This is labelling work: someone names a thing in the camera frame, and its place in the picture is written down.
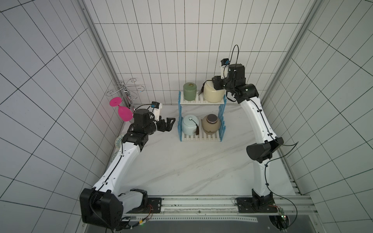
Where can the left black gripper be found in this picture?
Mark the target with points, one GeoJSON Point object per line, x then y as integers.
{"type": "Point", "coordinates": [169, 125]}

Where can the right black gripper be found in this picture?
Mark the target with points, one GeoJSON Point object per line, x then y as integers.
{"type": "Point", "coordinates": [217, 83]}

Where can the cream tea canister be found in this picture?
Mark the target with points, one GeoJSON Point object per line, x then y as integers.
{"type": "Point", "coordinates": [211, 94]}

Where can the green tea canister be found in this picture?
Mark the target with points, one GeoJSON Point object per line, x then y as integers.
{"type": "Point", "coordinates": [189, 91]}

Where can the brown tea canister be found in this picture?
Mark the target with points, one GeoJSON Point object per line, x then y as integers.
{"type": "Point", "coordinates": [211, 124]}

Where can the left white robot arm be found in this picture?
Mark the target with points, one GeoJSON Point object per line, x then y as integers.
{"type": "Point", "coordinates": [104, 205]}

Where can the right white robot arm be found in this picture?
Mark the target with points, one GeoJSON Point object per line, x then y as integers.
{"type": "Point", "coordinates": [266, 140]}

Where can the light blue tea canister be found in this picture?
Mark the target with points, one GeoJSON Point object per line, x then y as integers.
{"type": "Point", "coordinates": [190, 125]}

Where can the blue white wooden shelf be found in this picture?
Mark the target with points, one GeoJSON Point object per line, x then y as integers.
{"type": "Point", "coordinates": [202, 136]}

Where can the pink plastic wine glass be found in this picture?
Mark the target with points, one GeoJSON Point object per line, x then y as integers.
{"type": "Point", "coordinates": [124, 112]}

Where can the chrome glass holder stand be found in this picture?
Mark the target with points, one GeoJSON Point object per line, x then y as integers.
{"type": "Point", "coordinates": [128, 90]}

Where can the yellow blue patterned bowl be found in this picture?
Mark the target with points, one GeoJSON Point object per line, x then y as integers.
{"type": "Point", "coordinates": [118, 141]}

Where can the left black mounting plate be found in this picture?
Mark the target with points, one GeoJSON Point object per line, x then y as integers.
{"type": "Point", "coordinates": [153, 206]}

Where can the black mounting plate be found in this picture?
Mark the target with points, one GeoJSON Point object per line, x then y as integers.
{"type": "Point", "coordinates": [254, 205]}
{"type": "Point", "coordinates": [153, 206]}

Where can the left base wiring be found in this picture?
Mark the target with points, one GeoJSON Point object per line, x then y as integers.
{"type": "Point", "coordinates": [137, 220]}

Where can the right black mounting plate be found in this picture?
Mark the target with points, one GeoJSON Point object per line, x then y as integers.
{"type": "Point", "coordinates": [254, 205]}

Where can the right base electronics board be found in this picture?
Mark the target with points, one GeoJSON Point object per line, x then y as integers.
{"type": "Point", "coordinates": [280, 221]}

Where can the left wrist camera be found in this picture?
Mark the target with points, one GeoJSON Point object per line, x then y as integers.
{"type": "Point", "coordinates": [156, 108]}

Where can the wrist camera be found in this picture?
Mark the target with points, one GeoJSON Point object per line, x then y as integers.
{"type": "Point", "coordinates": [225, 62]}
{"type": "Point", "coordinates": [156, 108]}

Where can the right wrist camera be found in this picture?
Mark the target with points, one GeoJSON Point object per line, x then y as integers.
{"type": "Point", "coordinates": [225, 62]}

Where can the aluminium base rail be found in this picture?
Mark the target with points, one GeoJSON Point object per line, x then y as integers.
{"type": "Point", "coordinates": [223, 208]}

